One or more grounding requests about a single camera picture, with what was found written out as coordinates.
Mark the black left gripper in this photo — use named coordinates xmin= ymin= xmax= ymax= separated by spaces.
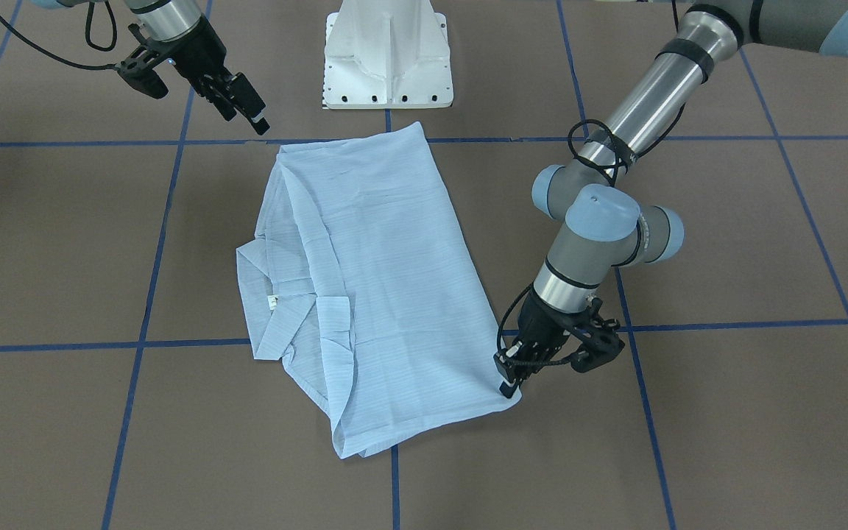
xmin=494 ymin=286 xmax=579 ymax=399

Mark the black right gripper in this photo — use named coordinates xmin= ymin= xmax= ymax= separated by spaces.
xmin=171 ymin=19 xmax=269 ymax=135

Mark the light blue button shirt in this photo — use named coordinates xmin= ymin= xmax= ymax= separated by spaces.
xmin=236 ymin=123 xmax=518 ymax=459

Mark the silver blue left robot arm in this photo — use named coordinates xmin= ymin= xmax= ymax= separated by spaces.
xmin=494 ymin=1 xmax=848 ymax=399

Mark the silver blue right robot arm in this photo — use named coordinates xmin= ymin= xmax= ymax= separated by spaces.
xmin=20 ymin=1 xmax=269 ymax=135

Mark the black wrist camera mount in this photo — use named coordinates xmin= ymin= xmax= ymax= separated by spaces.
xmin=570 ymin=296 xmax=626 ymax=373

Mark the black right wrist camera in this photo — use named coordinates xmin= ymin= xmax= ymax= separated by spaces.
xmin=114 ymin=23 xmax=174 ymax=99

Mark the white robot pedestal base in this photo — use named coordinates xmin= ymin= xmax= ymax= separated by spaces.
xmin=321 ymin=1 xmax=455 ymax=110

